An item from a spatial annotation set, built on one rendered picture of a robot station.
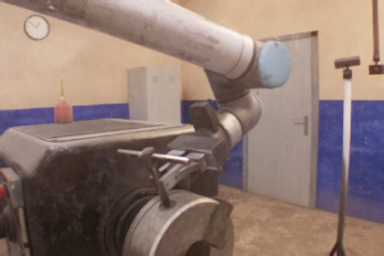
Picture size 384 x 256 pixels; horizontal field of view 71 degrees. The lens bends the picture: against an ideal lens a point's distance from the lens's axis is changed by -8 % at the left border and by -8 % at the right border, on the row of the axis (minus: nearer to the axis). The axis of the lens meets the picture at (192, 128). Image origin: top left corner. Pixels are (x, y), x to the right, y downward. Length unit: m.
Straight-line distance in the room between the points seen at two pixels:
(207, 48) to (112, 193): 0.40
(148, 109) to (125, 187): 3.39
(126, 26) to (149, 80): 3.66
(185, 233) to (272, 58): 0.37
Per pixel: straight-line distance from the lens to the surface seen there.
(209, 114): 0.62
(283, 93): 3.84
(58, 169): 0.65
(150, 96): 4.11
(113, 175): 0.71
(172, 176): 0.56
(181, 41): 0.49
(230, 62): 0.53
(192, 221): 0.60
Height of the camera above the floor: 1.42
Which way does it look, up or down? 6 degrees down
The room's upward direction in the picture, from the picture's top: 2 degrees counter-clockwise
